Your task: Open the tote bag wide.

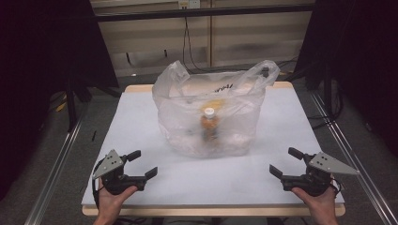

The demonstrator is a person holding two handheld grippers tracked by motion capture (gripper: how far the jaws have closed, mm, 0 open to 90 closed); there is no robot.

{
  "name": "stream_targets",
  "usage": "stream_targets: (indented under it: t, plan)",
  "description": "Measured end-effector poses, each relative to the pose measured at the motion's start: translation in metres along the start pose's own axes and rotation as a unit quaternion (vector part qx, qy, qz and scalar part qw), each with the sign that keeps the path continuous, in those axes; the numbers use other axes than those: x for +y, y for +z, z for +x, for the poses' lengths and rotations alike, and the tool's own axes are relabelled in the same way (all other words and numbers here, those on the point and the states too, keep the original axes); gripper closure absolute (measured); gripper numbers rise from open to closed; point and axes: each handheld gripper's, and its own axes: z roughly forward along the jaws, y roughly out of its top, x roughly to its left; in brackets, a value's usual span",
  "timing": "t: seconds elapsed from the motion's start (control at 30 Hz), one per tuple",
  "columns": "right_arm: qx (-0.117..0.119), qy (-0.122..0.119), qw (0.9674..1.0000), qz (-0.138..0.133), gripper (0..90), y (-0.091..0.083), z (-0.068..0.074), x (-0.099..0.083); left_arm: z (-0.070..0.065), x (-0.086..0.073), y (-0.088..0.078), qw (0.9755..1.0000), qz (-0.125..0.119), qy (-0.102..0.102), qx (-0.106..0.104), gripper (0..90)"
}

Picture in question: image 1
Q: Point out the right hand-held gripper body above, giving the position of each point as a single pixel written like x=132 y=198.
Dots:
x=316 y=181

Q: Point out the translucent white plastic bag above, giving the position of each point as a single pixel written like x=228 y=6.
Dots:
x=181 y=125

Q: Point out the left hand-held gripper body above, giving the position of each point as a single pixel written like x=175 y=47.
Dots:
x=116 y=181

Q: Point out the black horizontal bar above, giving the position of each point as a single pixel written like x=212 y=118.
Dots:
x=203 y=12

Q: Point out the white table board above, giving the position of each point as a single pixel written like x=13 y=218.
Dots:
x=203 y=211

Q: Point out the black curtain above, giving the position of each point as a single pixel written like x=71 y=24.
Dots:
x=37 y=62
x=359 y=56

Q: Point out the aluminium floor rail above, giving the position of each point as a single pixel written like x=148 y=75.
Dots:
x=353 y=156
x=53 y=175

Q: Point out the person's left hand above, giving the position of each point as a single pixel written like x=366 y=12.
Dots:
x=110 y=203

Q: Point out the black metal stand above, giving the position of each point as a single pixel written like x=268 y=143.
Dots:
x=327 y=93
x=71 y=106

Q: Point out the white table mat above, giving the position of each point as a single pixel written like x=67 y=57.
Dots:
x=140 y=125

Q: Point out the person's right hand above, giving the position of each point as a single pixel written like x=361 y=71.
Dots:
x=322 y=204

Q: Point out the orange drink bottle white cap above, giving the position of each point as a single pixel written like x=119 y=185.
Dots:
x=209 y=123

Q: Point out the white wall socket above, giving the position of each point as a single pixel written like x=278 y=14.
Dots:
x=188 y=3

